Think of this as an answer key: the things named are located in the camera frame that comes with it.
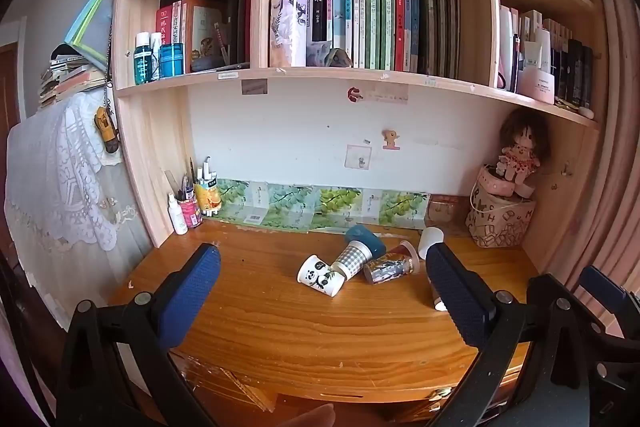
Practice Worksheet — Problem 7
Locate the brown patterned cup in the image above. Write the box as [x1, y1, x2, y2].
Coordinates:
[362, 255, 421, 285]

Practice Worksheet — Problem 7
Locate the clear wall hook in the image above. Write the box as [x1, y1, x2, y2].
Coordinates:
[345, 144, 374, 170]

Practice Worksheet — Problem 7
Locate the pink curtain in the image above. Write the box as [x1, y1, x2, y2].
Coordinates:
[542, 0, 640, 308]

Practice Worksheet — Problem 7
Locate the white spray bottle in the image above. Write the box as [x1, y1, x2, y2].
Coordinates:
[167, 193, 189, 236]

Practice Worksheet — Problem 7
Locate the wooden bookshelf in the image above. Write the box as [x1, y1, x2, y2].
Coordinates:
[111, 0, 608, 275]

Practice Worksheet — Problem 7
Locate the pink cream jar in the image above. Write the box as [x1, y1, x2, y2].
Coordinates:
[517, 69, 556, 104]

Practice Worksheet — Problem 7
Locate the row of green and black books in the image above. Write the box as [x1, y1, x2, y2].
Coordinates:
[282, 0, 462, 78]

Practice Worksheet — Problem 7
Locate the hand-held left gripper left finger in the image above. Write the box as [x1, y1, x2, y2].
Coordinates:
[55, 243, 222, 427]

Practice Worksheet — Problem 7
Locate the dark paper cup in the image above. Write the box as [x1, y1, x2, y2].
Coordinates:
[430, 279, 449, 312]

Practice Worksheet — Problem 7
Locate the green framed board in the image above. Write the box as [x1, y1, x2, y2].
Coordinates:
[63, 0, 121, 58]

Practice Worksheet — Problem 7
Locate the white cosmetic tube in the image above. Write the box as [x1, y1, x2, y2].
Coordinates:
[522, 29, 552, 74]

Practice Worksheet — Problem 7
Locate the metal chain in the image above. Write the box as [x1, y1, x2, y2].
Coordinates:
[102, 18, 114, 108]

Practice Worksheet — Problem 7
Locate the pink round box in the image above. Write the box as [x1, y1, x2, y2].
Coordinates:
[486, 164, 534, 198]

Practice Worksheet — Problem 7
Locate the row of white and black books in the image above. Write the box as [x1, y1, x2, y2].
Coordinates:
[497, 4, 596, 108]

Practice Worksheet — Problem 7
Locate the pink pen holder can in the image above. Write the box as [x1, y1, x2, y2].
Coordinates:
[178, 196, 204, 229]

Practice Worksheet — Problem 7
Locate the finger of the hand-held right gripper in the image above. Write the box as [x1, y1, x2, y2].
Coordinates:
[579, 265, 640, 343]
[591, 347, 640, 427]

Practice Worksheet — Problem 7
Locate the black pen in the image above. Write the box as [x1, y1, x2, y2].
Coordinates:
[510, 34, 521, 93]

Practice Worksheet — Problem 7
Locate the white lace cloth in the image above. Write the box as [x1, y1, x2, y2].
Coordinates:
[4, 94, 144, 253]

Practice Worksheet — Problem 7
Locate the yellow pen holder box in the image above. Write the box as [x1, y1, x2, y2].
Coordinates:
[194, 179, 223, 218]

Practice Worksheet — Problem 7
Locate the stack of worn books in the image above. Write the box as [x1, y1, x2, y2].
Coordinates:
[38, 43, 114, 110]

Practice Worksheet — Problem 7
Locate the blue-grey patterned pouch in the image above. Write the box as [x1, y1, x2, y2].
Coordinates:
[306, 41, 353, 69]

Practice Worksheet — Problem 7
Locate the teal bottle with white cap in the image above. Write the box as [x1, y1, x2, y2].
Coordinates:
[133, 32, 153, 86]

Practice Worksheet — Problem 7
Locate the plain white cup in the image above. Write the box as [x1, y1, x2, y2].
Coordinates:
[417, 227, 445, 260]

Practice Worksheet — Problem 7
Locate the grey checked cup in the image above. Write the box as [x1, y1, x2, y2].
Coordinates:
[331, 241, 370, 280]

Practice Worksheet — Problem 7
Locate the red cup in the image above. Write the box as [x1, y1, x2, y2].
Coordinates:
[384, 239, 419, 260]

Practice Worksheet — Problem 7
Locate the letter print basket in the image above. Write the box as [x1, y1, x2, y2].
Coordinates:
[465, 164, 537, 249]

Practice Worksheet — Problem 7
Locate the white floral paper tube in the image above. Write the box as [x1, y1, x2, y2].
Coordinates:
[270, 0, 309, 68]

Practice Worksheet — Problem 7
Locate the blue cup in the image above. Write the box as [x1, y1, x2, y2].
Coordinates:
[346, 226, 387, 260]

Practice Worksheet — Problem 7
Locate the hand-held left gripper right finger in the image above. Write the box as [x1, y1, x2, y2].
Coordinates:
[425, 243, 601, 427]

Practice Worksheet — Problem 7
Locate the teal jar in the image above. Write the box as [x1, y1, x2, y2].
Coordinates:
[159, 43, 186, 77]

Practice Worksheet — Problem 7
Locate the row of red and dark books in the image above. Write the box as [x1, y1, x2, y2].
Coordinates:
[156, 0, 252, 74]

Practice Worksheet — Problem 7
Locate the small brown box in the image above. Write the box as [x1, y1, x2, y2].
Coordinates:
[427, 196, 457, 228]

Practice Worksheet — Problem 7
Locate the brown-haired rag doll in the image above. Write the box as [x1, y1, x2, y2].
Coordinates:
[496, 109, 551, 186]

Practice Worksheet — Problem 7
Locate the white panda print cup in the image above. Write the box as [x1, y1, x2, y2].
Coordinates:
[297, 254, 347, 298]

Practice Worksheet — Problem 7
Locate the green leaf print booklet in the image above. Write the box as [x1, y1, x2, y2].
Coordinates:
[310, 187, 386, 233]
[260, 183, 317, 233]
[215, 178, 271, 226]
[377, 190, 431, 231]

